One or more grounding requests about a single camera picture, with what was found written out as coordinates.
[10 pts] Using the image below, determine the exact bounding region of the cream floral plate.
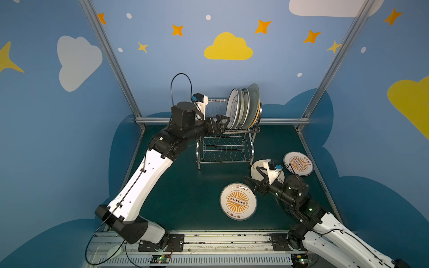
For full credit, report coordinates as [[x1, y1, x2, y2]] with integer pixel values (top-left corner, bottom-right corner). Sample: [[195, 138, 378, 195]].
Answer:
[[250, 159, 285, 184]]

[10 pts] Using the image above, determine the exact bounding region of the white plate grey emblem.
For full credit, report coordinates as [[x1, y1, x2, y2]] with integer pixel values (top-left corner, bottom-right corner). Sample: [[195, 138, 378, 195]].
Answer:
[[226, 89, 241, 129]]

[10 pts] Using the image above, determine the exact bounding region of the orange sunburst plate front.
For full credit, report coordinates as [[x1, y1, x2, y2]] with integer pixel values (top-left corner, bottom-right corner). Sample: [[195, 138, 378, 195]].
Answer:
[[220, 183, 258, 221]]

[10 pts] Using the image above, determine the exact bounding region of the orange sunburst plate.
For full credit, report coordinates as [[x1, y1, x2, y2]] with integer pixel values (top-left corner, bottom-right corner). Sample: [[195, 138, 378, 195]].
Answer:
[[220, 183, 258, 221], [283, 151, 314, 176]]

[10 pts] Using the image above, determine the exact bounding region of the light green flower plate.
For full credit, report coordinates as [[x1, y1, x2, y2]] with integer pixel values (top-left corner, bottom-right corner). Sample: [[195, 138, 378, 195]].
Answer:
[[235, 89, 244, 129]]

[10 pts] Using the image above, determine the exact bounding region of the plain pale green plate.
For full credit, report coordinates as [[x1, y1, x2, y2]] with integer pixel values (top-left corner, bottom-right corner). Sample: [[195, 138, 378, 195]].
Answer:
[[243, 83, 260, 129]]

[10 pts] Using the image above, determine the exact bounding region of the white plate dark lettered rim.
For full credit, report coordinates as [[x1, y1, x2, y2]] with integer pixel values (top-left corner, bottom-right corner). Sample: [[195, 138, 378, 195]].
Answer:
[[240, 88, 250, 129]]

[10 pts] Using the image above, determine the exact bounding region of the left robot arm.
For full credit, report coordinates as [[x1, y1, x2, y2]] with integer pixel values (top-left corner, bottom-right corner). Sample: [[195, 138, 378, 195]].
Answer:
[[95, 102, 230, 248]]

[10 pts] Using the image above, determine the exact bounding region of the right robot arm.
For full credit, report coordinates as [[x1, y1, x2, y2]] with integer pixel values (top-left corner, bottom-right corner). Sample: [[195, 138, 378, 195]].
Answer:
[[245, 165, 409, 268]]

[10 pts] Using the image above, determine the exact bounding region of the stainless steel dish rack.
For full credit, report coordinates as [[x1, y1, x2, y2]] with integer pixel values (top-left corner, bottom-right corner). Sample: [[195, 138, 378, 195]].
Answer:
[[196, 98, 260, 169]]

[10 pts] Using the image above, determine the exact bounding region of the orange sunburst plate right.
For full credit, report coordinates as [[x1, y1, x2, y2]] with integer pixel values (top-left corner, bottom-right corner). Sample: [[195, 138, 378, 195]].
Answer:
[[283, 151, 314, 176]]

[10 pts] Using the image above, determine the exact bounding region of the right controller board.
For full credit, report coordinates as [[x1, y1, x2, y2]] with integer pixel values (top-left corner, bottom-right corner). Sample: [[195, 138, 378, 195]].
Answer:
[[291, 255, 311, 268]]

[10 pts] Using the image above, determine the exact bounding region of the controller board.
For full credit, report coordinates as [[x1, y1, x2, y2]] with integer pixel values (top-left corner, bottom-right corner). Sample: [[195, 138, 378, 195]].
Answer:
[[291, 255, 311, 268], [150, 255, 171, 265]]

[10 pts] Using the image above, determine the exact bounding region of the left controller board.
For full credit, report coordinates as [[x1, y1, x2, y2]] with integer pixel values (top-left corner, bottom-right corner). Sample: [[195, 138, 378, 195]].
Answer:
[[150, 255, 171, 265]]

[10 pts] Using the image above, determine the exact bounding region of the pale green round disc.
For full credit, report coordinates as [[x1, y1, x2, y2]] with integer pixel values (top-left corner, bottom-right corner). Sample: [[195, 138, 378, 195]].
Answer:
[[106, 245, 123, 260]]

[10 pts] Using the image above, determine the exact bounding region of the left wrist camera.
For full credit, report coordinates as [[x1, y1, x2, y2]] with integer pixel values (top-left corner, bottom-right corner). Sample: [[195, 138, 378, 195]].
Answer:
[[191, 93, 209, 118]]

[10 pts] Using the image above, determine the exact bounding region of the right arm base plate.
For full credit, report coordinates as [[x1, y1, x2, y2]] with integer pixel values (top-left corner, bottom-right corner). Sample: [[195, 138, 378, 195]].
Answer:
[[269, 233, 303, 251]]

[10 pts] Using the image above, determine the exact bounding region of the rear aluminium frame bar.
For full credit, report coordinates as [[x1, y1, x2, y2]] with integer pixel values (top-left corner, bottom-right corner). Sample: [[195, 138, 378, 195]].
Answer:
[[135, 117, 311, 125]]

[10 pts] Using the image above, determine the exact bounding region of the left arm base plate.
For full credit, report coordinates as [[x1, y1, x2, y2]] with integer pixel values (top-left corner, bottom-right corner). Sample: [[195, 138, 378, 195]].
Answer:
[[138, 233, 185, 252]]

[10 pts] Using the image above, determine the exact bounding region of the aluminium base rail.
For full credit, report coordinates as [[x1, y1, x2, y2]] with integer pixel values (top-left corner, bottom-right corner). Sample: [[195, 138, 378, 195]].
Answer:
[[83, 230, 337, 268]]

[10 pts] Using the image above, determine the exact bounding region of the left aluminium frame post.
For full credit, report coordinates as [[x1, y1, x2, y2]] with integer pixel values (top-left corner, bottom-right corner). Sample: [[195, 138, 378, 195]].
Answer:
[[79, 0, 146, 132]]

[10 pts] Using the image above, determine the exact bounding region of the aluminium frame post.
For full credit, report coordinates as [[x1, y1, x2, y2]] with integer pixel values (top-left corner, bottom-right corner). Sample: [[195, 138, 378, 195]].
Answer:
[[79, 0, 146, 132], [296, 0, 376, 133]]

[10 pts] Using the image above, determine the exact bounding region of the right aluminium frame post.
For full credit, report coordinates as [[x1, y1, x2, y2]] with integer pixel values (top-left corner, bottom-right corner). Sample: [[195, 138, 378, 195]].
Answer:
[[296, 0, 376, 133]]

